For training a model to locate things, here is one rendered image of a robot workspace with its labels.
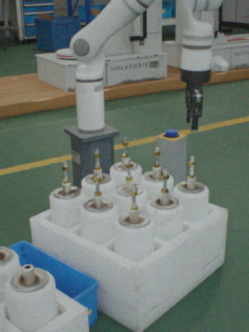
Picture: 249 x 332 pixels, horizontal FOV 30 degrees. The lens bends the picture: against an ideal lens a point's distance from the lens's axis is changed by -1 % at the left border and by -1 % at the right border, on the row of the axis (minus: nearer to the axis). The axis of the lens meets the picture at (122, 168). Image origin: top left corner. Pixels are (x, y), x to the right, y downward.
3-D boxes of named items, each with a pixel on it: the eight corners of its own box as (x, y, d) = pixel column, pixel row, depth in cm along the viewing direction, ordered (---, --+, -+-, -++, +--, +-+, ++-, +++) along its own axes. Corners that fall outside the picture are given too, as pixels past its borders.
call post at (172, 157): (155, 223, 159) (155, 137, 147) (167, 216, 163) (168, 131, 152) (172, 230, 154) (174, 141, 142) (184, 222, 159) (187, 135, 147)
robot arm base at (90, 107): (73, 128, 161) (71, 79, 155) (97, 123, 165) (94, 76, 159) (85, 135, 154) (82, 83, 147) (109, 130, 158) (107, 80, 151)
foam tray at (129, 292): (35, 272, 133) (28, 218, 126) (125, 222, 160) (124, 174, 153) (138, 335, 109) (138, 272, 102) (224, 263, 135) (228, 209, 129)
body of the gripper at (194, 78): (178, 61, 117) (177, 97, 121) (182, 68, 109) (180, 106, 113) (208, 61, 117) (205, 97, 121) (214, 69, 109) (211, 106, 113)
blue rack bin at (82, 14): (76, 21, 622) (75, 5, 614) (101, 19, 640) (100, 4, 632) (93, 24, 583) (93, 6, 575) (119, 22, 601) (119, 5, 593)
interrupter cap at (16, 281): (1, 282, 88) (1, 279, 88) (33, 265, 93) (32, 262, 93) (25, 299, 83) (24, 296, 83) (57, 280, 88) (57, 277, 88)
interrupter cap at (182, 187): (174, 192, 124) (174, 189, 123) (181, 181, 130) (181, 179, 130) (201, 196, 121) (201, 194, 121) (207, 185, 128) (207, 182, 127)
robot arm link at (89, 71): (78, 28, 152) (81, 80, 159) (67, 32, 144) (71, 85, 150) (105, 28, 150) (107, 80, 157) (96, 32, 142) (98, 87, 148)
